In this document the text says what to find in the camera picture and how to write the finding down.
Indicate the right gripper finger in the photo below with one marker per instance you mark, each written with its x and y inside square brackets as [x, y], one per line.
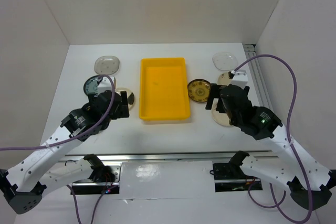
[215, 91]
[209, 103]

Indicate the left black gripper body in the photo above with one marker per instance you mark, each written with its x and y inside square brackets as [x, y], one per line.
[115, 115]

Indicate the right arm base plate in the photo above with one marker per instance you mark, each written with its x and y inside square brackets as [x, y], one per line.
[228, 178]

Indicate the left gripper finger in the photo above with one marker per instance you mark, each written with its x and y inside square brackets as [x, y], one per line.
[124, 111]
[124, 97]

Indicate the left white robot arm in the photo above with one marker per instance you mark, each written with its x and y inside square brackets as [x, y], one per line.
[25, 184]

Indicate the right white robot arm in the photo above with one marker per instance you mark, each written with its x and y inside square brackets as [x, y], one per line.
[308, 182]

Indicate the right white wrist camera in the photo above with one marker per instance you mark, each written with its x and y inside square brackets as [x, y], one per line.
[238, 78]

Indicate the blue patterned plate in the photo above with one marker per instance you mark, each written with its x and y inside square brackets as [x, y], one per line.
[90, 86]

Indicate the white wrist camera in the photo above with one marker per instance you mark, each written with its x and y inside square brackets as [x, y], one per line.
[105, 83]
[238, 78]

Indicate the clear glass plate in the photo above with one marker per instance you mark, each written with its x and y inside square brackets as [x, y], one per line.
[224, 61]

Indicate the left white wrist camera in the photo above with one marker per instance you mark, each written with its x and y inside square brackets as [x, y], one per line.
[105, 83]

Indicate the yellow patterned plate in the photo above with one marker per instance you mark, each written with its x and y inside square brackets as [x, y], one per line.
[130, 96]
[198, 90]

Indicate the aluminium rail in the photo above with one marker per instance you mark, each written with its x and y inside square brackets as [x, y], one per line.
[257, 76]
[168, 156]

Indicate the cream plate with calligraphy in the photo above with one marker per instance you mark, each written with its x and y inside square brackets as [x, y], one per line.
[224, 79]

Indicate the yellow plastic bin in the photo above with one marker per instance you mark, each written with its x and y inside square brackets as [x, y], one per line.
[163, 90]

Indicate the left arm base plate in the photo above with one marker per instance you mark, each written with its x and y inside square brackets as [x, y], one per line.
[108, 183]

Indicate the aluminium rail right side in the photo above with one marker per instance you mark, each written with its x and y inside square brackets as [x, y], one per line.
[257, 76]

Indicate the aluminium rail front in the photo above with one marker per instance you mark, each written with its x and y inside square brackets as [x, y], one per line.
[168, 156]

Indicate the smoky glass plate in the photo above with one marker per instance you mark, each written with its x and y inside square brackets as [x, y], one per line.
[107, 65]

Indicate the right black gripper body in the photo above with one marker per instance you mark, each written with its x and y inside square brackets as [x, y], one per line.
[233, 118]

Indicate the cream plate green brushstroke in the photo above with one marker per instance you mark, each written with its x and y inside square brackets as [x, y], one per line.
[220, 118]

